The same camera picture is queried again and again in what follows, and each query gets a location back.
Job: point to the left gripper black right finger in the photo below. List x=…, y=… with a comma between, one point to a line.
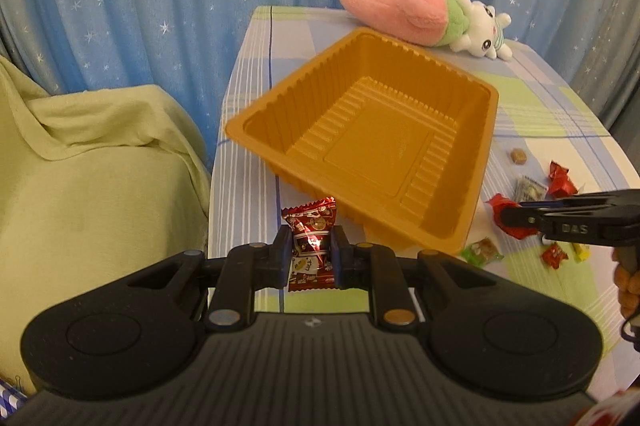
x=375, y=269

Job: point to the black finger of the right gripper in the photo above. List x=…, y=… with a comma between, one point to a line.
x=520, y=219
x=584, y=200

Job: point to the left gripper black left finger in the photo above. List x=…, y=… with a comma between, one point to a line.
x=247, y=269

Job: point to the silver transparent snack packet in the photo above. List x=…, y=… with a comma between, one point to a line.
x=529, y=190

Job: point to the red cartoon snack packet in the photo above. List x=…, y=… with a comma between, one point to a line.
x=311, y=225

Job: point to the red foil candy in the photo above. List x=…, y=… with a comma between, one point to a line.
x=560, y=184

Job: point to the small red candy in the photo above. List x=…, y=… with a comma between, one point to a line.
x=553, y=256

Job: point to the green candy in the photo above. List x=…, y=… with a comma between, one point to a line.
x=481, y=253

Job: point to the large red snack packet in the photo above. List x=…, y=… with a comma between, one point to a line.
x=497, y=203

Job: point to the yellow candy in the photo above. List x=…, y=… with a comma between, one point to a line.
x=582, y=252

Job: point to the person's right hand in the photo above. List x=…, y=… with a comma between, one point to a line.
x=628, y=286

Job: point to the brown cube candy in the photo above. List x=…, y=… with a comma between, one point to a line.
x=518, y=156

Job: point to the plaid tablecloth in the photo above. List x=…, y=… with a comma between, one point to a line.
x=538, y=112

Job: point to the orange plastic tray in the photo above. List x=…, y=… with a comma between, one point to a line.
x=398, y=137

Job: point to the light green draped cloth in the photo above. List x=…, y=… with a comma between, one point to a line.
x=94, y=185

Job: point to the pink green white plush toy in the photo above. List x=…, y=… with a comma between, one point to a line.
x=466, y=26

